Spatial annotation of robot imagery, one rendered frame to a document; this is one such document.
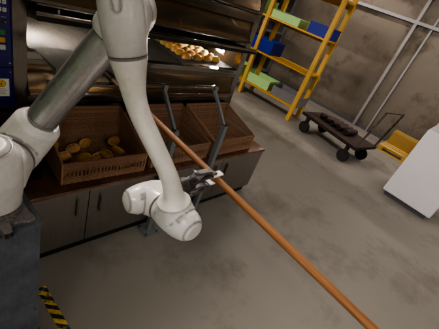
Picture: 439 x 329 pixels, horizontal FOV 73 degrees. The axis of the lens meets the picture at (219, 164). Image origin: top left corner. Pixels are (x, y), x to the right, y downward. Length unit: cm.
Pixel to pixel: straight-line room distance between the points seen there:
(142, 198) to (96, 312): 124
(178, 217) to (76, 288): 141
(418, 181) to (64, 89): 466
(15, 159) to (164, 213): 46
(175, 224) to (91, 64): 54
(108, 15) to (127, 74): 14
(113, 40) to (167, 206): 46
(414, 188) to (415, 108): 320
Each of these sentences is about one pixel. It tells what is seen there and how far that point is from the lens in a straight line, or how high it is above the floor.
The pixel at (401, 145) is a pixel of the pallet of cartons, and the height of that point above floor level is 22.
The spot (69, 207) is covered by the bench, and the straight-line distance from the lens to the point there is 204.
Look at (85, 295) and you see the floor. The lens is 219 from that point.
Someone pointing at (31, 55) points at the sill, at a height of 116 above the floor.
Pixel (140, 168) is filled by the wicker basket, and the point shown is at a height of 61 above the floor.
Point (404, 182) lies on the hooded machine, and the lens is 509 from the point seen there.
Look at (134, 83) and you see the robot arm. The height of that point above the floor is 156.
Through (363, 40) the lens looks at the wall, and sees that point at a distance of 823.
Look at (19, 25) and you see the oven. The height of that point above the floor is 131.
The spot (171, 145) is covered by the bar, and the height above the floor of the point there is 85.
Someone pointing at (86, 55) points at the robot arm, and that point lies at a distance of 101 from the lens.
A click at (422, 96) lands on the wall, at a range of 792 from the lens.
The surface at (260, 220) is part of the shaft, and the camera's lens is 115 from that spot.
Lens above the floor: 185
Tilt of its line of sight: 30 degrees down
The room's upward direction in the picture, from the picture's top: 22 degrees clockwise
